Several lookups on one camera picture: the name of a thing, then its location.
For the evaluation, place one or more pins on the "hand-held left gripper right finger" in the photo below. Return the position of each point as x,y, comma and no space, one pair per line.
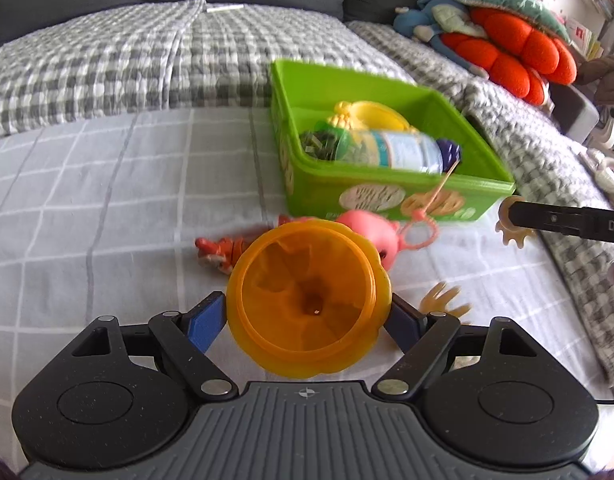
404,327

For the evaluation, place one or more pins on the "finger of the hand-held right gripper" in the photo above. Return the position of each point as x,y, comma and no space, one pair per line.
552,219

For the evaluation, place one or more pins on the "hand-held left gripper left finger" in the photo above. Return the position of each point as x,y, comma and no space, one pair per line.
207,325

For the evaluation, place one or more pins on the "tan gear toy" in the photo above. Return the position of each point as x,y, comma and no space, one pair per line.
509,234

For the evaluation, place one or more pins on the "orange pumpkin cup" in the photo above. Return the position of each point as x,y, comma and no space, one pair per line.
287,310

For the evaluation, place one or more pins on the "green plastic box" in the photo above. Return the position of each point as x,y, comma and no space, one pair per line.
377,185

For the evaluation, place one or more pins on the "clear cotton swab jar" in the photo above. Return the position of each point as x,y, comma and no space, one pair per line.
397,152

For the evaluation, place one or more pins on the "yellow toy pot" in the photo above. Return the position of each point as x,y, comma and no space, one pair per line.
382,115

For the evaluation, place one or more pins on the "toy corn cob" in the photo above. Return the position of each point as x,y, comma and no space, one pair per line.
343,119

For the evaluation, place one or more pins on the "grey patterned quilt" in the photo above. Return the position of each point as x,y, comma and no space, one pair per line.
572,280

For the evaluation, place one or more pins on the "orange tiger toy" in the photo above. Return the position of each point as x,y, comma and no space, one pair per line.
217,252

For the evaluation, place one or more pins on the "white plastic object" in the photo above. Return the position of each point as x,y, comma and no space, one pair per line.
612,130

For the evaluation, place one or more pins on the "pink pig toy with stick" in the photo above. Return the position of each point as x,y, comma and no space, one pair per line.
367,230

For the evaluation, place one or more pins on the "light grid blanket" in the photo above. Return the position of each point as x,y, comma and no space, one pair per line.
112,210

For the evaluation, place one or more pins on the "brown cloth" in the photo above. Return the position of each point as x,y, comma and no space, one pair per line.
612,75

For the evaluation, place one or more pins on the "orange flower pillow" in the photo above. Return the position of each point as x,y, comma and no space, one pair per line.
487,65
537,50

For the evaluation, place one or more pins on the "grey gingham blanket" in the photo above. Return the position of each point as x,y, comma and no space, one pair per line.
387,45
112,70

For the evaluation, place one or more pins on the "blue plush toy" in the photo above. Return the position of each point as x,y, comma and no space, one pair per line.
412,22

